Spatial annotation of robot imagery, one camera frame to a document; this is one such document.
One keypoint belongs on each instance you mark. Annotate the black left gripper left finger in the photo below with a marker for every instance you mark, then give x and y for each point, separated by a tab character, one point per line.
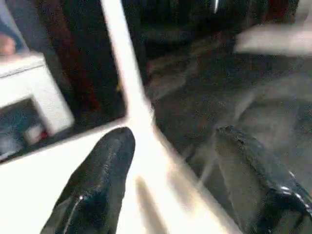
97	185

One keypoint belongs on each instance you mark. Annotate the black mat cloth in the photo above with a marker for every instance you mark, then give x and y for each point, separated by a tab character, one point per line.
219	92

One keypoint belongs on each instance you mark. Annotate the white glass-door cabinet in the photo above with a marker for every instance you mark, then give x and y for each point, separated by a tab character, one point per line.
48	97

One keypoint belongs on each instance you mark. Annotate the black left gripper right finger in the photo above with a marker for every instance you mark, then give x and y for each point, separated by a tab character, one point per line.
263	185

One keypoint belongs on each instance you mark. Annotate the white plastic table top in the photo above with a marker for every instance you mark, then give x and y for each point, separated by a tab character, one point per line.
36	175

